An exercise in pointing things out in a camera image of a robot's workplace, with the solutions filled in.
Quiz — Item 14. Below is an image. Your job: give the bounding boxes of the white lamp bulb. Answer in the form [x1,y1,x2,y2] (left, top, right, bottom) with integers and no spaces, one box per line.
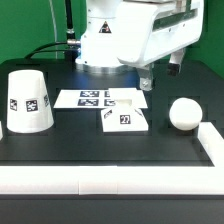
[169,98,203,131]

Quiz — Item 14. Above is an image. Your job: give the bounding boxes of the white part at left edge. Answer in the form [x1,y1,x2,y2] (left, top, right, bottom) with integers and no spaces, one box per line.
[0,121,3,141]

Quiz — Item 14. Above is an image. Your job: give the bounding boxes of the black cable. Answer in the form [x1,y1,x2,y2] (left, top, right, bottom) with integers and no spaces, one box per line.
[24,0,82,60]

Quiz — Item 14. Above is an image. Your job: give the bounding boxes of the white lamp shade cone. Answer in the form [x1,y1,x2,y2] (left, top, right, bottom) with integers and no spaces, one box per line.
[7,70,54,133]

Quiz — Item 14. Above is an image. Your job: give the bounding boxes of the white lamp base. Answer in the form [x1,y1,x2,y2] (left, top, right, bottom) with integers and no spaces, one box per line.
[101,101,149,132]

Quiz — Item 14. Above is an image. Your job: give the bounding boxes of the white table border frame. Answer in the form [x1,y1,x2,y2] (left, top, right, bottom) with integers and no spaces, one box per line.
[0,122,224,195]

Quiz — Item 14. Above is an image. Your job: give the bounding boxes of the white marker sheet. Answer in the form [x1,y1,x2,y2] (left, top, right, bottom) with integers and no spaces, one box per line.
[54,88,147,109]

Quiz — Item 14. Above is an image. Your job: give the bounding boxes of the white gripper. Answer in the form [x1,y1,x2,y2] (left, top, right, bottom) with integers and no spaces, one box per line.
[116,0,204,91]

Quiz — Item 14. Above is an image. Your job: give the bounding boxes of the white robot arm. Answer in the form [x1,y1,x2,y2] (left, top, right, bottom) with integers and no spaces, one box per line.
[76,0,204,91]

